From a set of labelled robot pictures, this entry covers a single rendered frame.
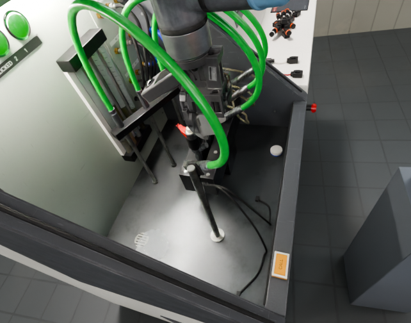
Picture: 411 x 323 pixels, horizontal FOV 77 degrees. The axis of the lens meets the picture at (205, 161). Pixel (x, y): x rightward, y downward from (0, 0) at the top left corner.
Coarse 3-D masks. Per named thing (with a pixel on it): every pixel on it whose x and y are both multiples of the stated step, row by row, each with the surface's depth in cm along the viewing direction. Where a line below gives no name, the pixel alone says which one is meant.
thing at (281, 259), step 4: (276, 256) 55; (280, 256) 54; (284, 256) 54; (276, 260) 54; (280, 260) 54; (284, 260) 54; (276, 264) 54; (280, 264) 53; (284, 264) 53; (276, 268) 53; (280, 268) 53; (284, 268) 53; (276, 272) 53; (280, 272) 52; (284, 272) 52; (272, 276) 53
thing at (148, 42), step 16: (80, 0) 37; (112, 16) 34; (128, 32) 33; (144, 32) 33; (80, 48) 50; (160, 48) 33; (176, 64) 33; (96, 80) 58; (192, 96) 34; (112, 112) 65; (208, 112) 35; (224, 144) 38; (224, 160) 41
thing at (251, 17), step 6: (246, 12) 60; (252, 18) 61; (258, 24) 62; (258, 30) 63; (264, 36) 63; (264, 42) 64; (264, 48) 66; (264, 54) 67; (246, 72) 72; (252, 72) 72; (234, 78) 76; (240, 78) 74; (234, 84) 77
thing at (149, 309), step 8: (96, 288) 81; (112, 296) 90; (120, 296) 77; (136, 304) 88; (144, 304) 76; (152, 312) 99; (160, 312) 84; (168, 312) 72; (168, 320) 119; (176, 320) 98; (184, 320) 82; (192, 320) 72
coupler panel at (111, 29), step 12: (96, 0) 66; (108, 0) 70; (120, 0) 72; (120, 12) 75; (96, 24) 67; (108, 24) 71; (108, 36) 72; (108, 48) 72; (120, 48) 74; (132, 48) 82; (120, 60) 78; (132, 60) 83; (120, 72) 78; (144, 72) 85; (132, 84) 84; (132, 96) 85
